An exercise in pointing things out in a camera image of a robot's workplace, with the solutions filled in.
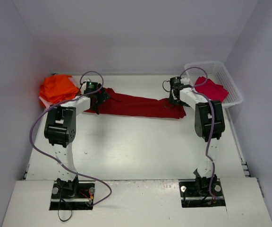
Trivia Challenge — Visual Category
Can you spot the dark red t shirt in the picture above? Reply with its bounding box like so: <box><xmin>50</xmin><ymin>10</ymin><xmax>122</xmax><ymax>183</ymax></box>
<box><xmin>83</xmin><ymin>87</ymin><xmax>187</xmax><ymax>120</ymax></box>

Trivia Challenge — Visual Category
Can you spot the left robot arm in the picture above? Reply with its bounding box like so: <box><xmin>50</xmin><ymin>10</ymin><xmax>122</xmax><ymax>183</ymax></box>
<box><xmin>44</xmin><ymin>81</ymin><xmax>110</xmax><ymax>199</ymax></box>

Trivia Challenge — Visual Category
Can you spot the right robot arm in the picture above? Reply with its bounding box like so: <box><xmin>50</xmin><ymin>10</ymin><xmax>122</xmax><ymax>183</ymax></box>
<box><xmin>169</xmin><ymin>77</ymin><xmax>225</xmax><ymax>178</ymax></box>

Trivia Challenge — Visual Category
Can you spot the red t shirt in basket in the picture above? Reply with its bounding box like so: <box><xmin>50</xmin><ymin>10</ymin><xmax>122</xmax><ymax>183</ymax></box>
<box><xmin>195</xmin><ymin>77</ymin><xmax>229</xmax><ymax>102</ymax></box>

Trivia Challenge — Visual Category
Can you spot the orange folded t shirt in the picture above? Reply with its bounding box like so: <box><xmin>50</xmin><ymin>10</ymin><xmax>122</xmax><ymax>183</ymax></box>
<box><xmin>39</xmin><ymin>74</ymin><xmax>81</xmax><ymax>106</ymax></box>

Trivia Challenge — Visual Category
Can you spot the white plastic basket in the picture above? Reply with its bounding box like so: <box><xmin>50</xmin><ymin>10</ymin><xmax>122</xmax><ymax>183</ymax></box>
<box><xmin>184</xmin><ymin>61</ymin><xmax>243</xmax><ymax>108</ymax></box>

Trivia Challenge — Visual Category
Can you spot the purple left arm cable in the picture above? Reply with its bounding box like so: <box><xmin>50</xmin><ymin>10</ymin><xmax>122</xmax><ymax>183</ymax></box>
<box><xmin>28</xmin><ymin>70</ymin><xmax>112</xmax><ymax>206</ymax></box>

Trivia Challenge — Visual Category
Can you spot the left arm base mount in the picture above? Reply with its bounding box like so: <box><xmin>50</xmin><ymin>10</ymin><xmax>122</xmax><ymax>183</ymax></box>
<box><xmin>49</xmin><ymin>180</ymin><xmax>95</xmax><ymax>223</ymax></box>

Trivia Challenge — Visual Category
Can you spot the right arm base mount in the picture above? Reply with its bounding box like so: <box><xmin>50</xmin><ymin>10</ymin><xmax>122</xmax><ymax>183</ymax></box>
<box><xmin>178</xmin><ymin>171</ymin><xmax>226</xmax><ymax>208</ymax></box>

